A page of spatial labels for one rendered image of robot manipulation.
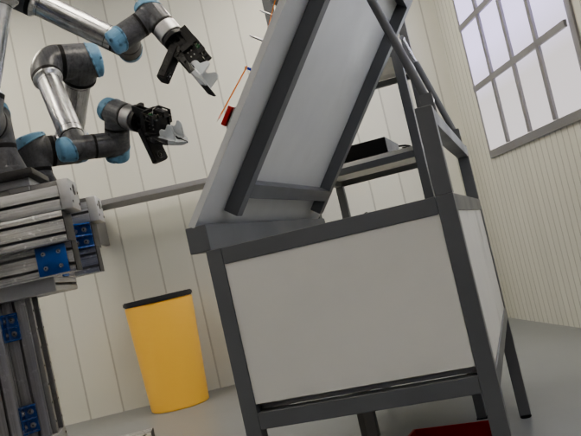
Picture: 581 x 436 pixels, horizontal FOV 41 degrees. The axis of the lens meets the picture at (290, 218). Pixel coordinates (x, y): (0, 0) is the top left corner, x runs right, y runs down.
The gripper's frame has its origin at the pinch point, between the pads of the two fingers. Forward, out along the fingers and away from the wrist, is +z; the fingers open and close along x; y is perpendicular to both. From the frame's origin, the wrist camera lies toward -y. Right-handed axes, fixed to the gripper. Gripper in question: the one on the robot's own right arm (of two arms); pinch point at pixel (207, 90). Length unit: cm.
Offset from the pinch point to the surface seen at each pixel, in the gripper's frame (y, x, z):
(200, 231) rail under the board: -23, -24, 40
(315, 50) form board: 29.8, -3.2, 13.5
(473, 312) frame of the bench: 13, -26, 95
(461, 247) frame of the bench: 20, -29, 83
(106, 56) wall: -35, 265, -205
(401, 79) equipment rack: 61, 80, 7
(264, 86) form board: 11.1, -24.8, 22.2
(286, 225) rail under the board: -8, 40, 34
